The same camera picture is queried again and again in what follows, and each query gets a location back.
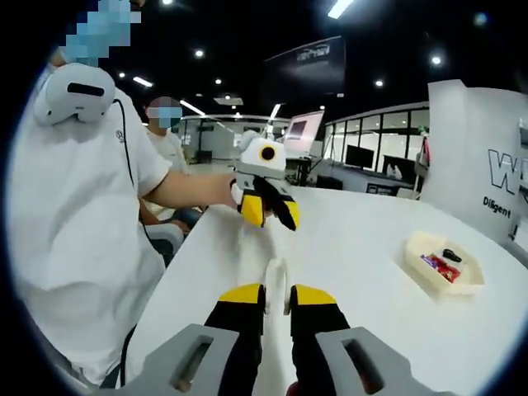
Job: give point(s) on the person's left hand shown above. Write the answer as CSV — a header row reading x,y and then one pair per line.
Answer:
x,y
235,194

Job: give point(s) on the small red food packet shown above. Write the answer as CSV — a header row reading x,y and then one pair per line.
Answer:
x,y
447,272

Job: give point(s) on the person's white shirt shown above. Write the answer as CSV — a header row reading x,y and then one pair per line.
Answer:
x,y
74,231

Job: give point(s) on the black computer case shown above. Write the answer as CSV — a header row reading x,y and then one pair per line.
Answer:
x,y
330,182

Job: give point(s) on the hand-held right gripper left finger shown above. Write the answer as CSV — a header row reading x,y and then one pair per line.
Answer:
x,y
198,359

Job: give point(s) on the background workbench counter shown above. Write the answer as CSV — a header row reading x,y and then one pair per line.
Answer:
x,y
354,183

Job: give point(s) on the person's right hand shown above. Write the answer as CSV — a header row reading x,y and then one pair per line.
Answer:
x,y
293,389

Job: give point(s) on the large pink display screen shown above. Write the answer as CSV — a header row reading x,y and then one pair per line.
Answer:
x,y
305,132

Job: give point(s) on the grey chair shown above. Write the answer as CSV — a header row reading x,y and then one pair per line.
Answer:
x,y
167,237

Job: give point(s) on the white chest-worn device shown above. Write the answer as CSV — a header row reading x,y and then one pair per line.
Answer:
x,y
62,90

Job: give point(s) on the white plastic bag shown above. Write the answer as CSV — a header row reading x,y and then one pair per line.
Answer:
x,y
395,171

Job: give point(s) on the black computer monitor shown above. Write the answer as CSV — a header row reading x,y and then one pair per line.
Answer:
x,y
359,156

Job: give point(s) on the white food tongs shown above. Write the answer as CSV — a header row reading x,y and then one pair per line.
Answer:
x,y
272,280

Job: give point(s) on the cream hexagonal container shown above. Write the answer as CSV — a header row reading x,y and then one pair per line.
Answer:
x,y
453,290

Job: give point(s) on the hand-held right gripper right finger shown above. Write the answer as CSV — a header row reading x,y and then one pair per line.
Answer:
x,y
371,363

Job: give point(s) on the dark hanging banner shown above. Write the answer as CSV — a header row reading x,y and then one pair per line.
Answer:
x,y
305,70

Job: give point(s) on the black food packet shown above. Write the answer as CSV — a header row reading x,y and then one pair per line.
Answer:
x,y
451,255

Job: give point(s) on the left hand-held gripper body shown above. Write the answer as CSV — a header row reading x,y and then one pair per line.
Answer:
x,y
260,154

